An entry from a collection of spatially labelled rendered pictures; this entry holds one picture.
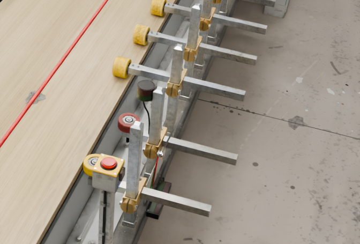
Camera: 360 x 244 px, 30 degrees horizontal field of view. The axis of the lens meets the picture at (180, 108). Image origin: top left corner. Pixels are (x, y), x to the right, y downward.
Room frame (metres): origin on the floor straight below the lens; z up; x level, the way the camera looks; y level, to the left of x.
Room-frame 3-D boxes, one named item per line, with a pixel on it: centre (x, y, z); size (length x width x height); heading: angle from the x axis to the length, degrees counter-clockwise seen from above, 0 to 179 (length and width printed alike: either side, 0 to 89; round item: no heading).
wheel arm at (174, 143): (1.83, -0.01, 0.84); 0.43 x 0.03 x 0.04; 79
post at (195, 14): (2.29, -0.02, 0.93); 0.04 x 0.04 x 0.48; 79
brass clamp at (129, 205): (1.58, 0.12, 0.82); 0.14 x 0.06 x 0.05; 169
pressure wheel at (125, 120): (1.86, 0.18, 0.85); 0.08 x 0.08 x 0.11
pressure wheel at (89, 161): (1.62, 0.26, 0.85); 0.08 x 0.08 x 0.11
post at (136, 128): (1.56, 0.12, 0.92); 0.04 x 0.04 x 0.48; 79
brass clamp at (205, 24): (2.56, -0.07, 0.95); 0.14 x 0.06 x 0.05; 169
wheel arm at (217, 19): (2.58, -0.09, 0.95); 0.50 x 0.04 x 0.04; 79
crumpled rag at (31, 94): (1.92, 0.55, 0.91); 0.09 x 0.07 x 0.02; 145
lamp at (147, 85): (1.81, 0.12, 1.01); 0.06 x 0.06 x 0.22; 79
